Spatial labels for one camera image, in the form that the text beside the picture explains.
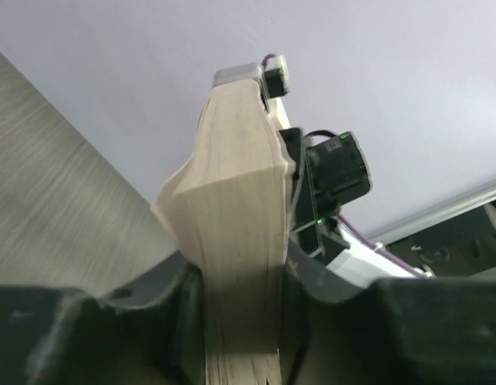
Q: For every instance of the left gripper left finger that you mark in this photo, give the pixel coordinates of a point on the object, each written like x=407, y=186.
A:
x=151, y=328

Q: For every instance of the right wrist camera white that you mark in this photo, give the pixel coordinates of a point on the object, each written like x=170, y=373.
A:
x=272, y=76

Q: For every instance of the purple treehouse book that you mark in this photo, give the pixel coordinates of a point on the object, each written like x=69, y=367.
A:
x=228, y=210

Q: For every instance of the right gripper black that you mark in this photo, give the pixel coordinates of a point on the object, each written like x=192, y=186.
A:
x=330, y=172

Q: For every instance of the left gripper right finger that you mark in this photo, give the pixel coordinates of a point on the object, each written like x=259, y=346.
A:
x=395, y=331

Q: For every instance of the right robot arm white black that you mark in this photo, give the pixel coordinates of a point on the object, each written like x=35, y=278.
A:
x=366, y=261

